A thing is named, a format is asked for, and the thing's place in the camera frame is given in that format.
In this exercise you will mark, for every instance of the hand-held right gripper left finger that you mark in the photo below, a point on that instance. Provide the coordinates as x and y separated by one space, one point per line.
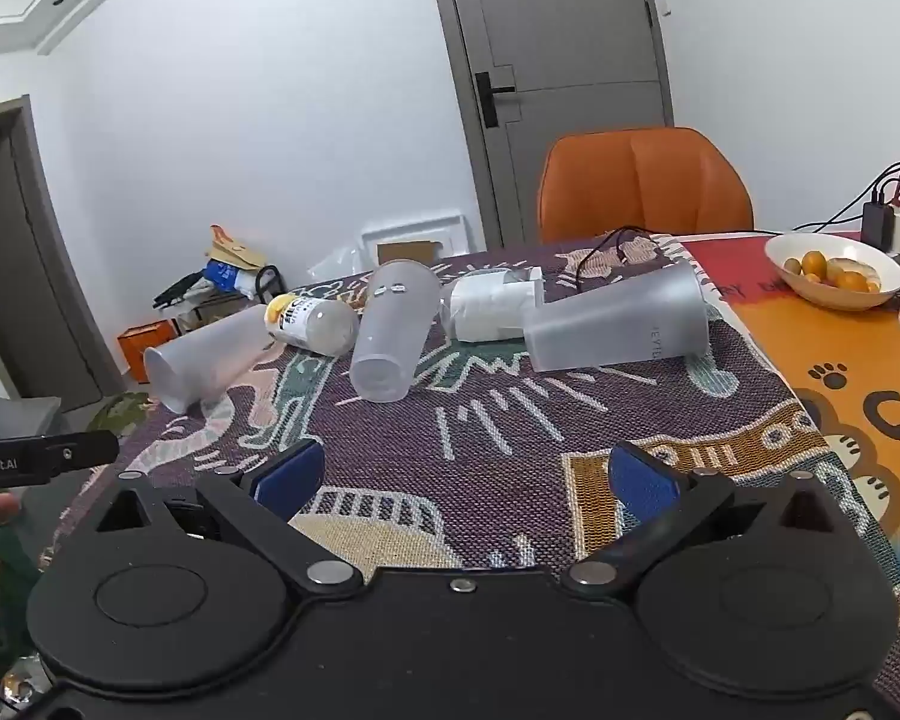
289 478

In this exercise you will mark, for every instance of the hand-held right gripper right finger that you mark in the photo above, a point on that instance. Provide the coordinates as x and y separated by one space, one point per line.
643 484

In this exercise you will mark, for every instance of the large frosted plastic cup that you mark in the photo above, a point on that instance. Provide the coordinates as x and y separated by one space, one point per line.
615 319

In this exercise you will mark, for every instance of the white cup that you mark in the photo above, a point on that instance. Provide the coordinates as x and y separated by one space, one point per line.
487 307

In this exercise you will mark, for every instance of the green camouflage cloth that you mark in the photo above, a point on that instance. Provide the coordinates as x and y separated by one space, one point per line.
120 416

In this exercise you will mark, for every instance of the orange box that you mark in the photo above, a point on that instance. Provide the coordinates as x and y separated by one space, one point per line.
146 351

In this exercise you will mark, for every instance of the printed woven blanket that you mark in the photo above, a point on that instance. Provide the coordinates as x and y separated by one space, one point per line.
495 427

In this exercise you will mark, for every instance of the yellow label plastic bottle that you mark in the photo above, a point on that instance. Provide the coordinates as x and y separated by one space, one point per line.
315 322

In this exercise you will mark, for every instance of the dark brown door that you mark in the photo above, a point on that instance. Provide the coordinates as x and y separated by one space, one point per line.
22 262

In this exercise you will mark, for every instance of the blue white bag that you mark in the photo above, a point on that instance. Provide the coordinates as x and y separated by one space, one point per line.
225 277

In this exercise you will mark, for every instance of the clear plastic bag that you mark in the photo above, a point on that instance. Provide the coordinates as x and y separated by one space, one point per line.
337 266

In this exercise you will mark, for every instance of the orange cartoon table mat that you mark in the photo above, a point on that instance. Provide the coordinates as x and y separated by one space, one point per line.
817 345

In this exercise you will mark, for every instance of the yellow orange paper bag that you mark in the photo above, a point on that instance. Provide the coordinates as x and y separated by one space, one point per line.
232 247

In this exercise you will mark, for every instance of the white bowl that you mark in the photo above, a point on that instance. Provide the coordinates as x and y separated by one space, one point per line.
802 289

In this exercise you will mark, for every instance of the pile of small orange fruits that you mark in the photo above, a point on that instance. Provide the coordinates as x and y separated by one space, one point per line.
849 280

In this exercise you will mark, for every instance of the orange chair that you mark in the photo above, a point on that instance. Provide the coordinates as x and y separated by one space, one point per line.
645 180

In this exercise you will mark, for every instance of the black charger block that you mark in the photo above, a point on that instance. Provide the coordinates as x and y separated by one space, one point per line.
876 226

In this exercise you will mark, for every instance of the grey door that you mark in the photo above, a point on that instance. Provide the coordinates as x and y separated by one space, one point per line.
570 30

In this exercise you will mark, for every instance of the white picture frame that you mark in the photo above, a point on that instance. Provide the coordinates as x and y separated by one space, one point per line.
412 229

